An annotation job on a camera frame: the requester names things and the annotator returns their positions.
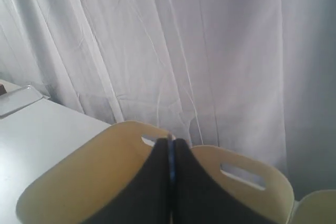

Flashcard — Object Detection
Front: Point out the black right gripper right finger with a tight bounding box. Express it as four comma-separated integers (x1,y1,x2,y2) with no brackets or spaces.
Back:
173,138,275,223

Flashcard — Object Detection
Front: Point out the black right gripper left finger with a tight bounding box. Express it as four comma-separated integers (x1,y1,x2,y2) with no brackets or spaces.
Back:
16,137,171,224

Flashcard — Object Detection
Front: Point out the cream bin with circle mark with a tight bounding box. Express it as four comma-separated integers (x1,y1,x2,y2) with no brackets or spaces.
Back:
16,121,168,223

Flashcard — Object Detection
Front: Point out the cream bin with triangle mark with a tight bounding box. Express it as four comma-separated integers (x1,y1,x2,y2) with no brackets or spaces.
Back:
191,145,295,223

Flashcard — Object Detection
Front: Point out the cream bin with square mark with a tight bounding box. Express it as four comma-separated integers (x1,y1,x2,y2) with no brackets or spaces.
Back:
290,190,335,224

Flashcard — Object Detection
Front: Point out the white tray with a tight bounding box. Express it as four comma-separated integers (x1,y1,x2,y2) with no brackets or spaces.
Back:
1,85,44,118

